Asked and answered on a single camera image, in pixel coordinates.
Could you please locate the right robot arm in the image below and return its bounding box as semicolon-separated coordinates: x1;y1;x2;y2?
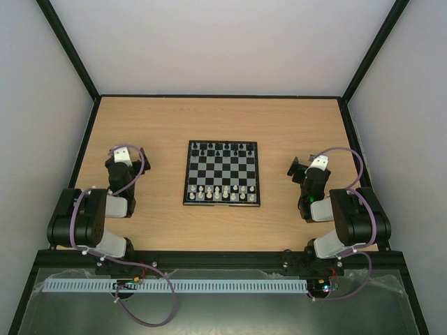
287;156;391;276

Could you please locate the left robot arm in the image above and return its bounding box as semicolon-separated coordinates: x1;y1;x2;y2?
47;144;151;270

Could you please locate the green circuit board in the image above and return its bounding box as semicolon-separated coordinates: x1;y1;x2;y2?
323;283;339;292

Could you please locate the left circuit board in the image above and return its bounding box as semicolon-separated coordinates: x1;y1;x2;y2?
112;277;144;290

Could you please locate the black and silver chessboard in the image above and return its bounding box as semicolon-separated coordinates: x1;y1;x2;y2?
183;140;261;207

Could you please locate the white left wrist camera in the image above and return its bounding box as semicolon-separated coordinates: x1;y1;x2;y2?
112;147;133;167

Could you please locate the black aluminium frame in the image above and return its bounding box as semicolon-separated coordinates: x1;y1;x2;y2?
8;0;430;335

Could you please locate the grey slotted cable duct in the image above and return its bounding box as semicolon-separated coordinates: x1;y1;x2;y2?
42;278;308;294

